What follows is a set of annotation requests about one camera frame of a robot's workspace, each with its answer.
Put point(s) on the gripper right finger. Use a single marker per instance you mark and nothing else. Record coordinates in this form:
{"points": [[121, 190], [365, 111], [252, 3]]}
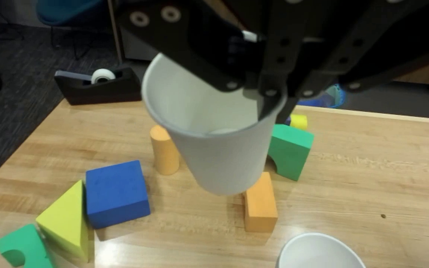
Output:
{"points": [[352, 44]]}

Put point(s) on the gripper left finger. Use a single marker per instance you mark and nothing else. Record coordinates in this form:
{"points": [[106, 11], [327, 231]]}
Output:
{"points": [[199, 48]]}

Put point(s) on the white paper cup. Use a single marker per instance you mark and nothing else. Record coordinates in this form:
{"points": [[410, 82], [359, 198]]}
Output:
{"points": [[317, 253], [218, 163]]}

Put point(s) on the blue translucent container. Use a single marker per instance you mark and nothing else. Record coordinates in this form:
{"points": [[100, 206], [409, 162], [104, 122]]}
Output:
{"points": [[328, 97]]}

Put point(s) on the wooden desk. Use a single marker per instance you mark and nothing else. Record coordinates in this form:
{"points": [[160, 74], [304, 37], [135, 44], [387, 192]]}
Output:
{"points": [[428, 72]]}

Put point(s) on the yellow foam cylinder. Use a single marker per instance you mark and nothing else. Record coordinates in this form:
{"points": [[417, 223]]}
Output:
{"points": [[298, 121]]}

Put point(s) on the white tape roll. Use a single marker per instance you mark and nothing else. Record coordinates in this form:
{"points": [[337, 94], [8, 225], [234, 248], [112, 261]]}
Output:
{"points": [[102, 76]]}

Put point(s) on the black tape dispenser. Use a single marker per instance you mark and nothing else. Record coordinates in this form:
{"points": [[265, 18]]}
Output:
{"points": [[99, 89]]}

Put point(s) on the orange foam cylinder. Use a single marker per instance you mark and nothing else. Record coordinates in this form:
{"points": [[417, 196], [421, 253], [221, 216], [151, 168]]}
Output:
{"points": [[164, 152]]}

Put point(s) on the green foam arch block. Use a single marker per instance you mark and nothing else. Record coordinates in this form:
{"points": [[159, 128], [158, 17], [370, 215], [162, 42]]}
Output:
{"points": [[22, 247], [291, 150]]}

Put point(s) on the teal chair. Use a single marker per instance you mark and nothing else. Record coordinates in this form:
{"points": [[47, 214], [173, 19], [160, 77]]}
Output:
{"points": [[65, 11]]}

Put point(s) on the orange foam rectangular block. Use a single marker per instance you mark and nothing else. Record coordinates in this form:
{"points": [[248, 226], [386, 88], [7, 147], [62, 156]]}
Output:
{"points": [[260, 204]]}

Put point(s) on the blue foam cube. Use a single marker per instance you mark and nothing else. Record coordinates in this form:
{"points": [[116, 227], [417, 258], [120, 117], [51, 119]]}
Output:
{"points": [[116, 193]]}

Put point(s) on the yellow foam triangular prism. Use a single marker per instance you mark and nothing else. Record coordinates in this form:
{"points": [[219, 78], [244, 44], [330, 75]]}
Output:
{"points": [[65, 223]]}

